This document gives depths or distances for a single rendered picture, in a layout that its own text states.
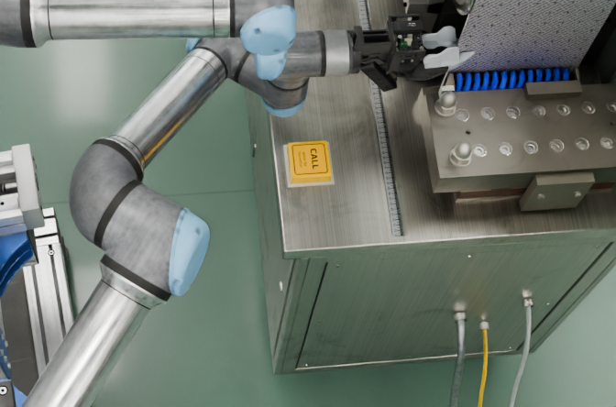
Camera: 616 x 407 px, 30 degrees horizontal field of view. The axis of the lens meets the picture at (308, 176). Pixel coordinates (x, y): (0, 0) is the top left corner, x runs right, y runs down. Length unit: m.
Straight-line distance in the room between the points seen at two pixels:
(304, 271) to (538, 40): 0.57
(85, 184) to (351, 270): 0.58
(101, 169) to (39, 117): 1.38
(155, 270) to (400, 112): 0.63
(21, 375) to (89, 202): 0.98
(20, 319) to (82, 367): 0.97
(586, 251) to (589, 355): 0.83
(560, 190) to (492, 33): 0.29
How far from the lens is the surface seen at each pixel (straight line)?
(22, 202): 2.13
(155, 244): 1.66
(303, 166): 1.98
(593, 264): 2.26
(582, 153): 1.97
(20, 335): 2.64
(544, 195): 1.98
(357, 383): 2.82
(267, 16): 1.54
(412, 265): 2.09
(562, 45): 1.98
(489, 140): 1.94
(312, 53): 1.83
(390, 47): 1.85
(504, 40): 1.92
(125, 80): 3.12
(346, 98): 2.08
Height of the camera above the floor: 2.70
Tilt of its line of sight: 64 degrees down
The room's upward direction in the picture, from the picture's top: 12 degrees clockwise
